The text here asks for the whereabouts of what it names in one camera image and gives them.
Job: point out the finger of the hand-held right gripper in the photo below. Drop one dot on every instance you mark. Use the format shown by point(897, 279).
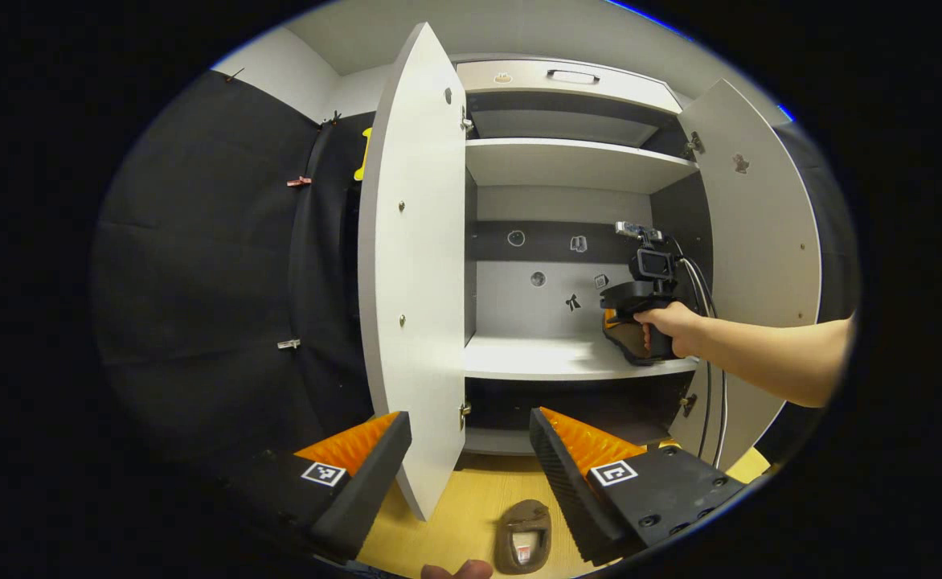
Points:
point(609, 318)

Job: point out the metal door hinge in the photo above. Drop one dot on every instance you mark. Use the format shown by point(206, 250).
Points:
point(464, 412)
point(688, 404)
point(466, 122)
point(693, 145)

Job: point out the white shoe cabinet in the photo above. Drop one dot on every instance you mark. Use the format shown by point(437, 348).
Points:
point(551, 322)

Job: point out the white cabinet door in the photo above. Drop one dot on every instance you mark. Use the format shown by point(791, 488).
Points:
point(415, 241)
point(768, 241)

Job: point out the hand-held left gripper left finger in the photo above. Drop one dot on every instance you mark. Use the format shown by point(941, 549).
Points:
point(370, 490)

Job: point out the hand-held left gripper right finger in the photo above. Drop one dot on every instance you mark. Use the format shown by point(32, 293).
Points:
point(563, 482)

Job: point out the black clip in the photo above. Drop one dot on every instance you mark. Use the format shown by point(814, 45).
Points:
point(332, 119)
point(234, 74)

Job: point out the white cabinet drawer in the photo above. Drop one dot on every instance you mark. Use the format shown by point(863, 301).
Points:
point(632, 92)

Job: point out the red clip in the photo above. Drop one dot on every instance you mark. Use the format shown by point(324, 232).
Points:
point(298, 182)

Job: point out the white shelf board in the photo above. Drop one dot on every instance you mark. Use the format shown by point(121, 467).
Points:
point(567, 165)
point(535, 358)

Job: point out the brown fuzzy shoe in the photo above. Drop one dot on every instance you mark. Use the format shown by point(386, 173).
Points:
point(523, 531)
point(625, 347)

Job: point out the white clip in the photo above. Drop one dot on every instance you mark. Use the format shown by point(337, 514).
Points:
point(288, 344)

